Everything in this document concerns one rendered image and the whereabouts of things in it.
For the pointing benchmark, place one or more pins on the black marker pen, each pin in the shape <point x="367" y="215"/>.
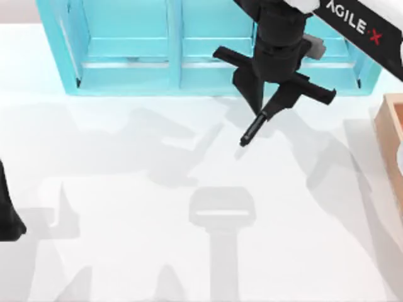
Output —
<point x="252" y="130"/>

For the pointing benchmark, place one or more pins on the pale grey rounded box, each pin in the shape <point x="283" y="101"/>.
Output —
<point x="316" y="47"/>

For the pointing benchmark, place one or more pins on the salmon-coloured shallow box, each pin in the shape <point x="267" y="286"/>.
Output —
<point x="385" y="132"/>

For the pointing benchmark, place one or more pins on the light blue rack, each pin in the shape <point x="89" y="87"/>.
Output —
<point x="126" y="47"/>

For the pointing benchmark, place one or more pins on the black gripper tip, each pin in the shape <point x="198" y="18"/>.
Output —
<point x="9" y="217"/>

